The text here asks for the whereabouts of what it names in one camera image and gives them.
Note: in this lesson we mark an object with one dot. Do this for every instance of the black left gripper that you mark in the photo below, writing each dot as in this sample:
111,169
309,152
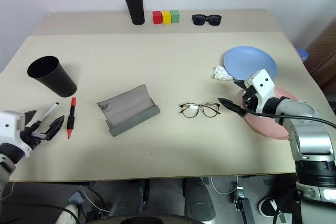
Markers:
32,136

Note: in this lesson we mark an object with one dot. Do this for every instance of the black sunglasses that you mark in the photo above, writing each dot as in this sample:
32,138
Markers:
199,20

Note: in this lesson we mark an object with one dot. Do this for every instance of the black and white shoe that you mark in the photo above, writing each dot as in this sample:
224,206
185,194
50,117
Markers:
270,205

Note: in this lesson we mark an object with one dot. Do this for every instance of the tortoiseshell eyeglasses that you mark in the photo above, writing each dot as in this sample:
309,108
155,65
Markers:
190,106

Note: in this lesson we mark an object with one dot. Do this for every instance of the crumpled white paper ball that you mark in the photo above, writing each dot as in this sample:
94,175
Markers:
221,74

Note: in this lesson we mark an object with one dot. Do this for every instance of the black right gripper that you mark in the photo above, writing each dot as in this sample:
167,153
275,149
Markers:
250,100

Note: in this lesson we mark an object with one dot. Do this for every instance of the pink plate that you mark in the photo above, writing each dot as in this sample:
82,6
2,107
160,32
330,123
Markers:
265,125

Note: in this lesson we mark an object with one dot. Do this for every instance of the brown wooden furniture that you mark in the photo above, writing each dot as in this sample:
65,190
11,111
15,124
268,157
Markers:
324,56

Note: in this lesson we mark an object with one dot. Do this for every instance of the black rounded robot base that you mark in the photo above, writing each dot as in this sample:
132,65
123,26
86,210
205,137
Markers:
152,220

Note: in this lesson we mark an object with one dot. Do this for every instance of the red block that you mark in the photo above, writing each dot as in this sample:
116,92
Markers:
156,17

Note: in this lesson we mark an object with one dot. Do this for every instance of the black pen holder cup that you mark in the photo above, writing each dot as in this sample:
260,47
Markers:
136,10

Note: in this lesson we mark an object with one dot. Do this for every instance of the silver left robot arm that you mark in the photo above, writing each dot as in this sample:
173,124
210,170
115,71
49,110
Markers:
5,159

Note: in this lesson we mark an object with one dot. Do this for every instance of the white marker black cap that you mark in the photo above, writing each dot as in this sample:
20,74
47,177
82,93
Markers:
48,111

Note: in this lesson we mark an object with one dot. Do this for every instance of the black metal table bracket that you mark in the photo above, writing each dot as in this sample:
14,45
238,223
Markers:
242,205

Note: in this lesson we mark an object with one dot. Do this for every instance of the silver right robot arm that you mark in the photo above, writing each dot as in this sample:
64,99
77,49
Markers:
309,134

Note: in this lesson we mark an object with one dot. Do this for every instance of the dark grey rounded robot leg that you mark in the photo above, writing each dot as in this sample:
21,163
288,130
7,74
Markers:
127,199
198,200

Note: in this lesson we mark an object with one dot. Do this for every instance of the empty black cup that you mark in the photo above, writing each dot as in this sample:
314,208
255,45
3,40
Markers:
56,81

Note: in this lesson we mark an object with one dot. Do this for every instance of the blue plate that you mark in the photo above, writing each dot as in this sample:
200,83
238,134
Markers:
249,60

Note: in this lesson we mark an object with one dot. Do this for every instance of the yellow block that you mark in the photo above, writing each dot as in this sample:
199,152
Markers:
166,17

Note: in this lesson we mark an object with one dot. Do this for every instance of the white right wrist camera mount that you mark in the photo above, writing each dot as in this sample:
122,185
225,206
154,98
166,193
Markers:
262,85

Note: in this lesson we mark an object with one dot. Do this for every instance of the red and black pen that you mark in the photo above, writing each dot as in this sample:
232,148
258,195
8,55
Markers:
70,120

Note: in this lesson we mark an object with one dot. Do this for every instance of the blue bottle cap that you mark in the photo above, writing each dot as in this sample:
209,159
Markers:
303,54

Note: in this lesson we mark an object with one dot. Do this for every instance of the green block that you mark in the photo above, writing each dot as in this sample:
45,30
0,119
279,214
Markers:
175,16

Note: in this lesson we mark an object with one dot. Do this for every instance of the open grey glasses case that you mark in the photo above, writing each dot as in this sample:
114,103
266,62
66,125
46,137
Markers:
126,108

